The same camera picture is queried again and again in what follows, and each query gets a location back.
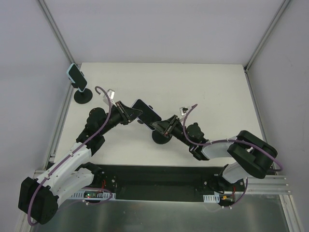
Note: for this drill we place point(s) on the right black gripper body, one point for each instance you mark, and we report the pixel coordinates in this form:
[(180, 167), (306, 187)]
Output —
[(170, 125)]

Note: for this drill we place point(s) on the phone with lilac case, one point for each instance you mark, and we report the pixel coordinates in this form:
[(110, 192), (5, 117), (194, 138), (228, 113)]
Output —
[(148, 115)]

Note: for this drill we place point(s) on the left aluminium frame post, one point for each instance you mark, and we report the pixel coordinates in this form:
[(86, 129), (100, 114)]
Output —
[(56, 31)]

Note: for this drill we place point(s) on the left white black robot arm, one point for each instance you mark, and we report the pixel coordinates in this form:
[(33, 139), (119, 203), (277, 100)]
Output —
[(41, 197)]

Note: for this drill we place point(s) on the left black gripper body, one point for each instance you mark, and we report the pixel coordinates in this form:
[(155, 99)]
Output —
[(123, 113)]

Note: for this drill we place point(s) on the right white cable duct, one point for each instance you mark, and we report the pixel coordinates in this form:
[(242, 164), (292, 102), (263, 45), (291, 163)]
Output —
[(215, 198)]

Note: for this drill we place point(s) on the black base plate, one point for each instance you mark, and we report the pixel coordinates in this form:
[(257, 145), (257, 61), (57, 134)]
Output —
[(155, 183)]

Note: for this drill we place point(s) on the right aluminium frame rail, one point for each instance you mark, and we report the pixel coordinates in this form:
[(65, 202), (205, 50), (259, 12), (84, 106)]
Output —
[(256, 107)]

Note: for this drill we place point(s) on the aluminium profile right front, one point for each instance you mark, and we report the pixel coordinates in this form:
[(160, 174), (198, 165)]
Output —
[(270, 185)]

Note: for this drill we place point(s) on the phone with light blue case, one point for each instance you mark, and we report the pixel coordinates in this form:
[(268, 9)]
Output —
[(76, 77)]

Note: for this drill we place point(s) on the right aluminium frame post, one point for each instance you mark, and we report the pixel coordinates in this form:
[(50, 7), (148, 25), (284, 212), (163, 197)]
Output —
[(274, 21)]

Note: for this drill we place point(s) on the aluminium frame post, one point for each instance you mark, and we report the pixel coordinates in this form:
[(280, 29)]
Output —
[(274, 21), (56, 31)]

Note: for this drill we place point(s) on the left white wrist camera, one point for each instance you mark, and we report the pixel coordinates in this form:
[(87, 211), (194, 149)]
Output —
[(108, 98)]

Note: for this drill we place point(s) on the white cable duct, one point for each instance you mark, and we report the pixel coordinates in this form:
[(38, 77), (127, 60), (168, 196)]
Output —
[(92, 195), (215, 198)]

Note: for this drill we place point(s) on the aluminium frame rail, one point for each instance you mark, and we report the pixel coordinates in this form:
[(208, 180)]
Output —
[(256, 107), (52, 148)]

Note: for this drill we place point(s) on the black phone stand corner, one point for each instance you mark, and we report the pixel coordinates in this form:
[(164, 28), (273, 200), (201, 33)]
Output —
[(159, 138)]

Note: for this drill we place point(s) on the black phone stand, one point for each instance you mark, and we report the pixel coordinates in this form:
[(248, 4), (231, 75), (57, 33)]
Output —
[(82, 97)]

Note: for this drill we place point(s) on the left white cable duct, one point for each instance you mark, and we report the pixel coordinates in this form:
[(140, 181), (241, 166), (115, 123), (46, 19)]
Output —
[(92, 195)]

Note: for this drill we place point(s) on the left aluminium frame rail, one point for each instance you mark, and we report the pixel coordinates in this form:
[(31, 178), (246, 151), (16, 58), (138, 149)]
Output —
[(52, 148)]

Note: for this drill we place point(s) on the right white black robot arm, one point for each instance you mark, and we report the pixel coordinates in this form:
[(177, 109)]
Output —
[(253, 157)]

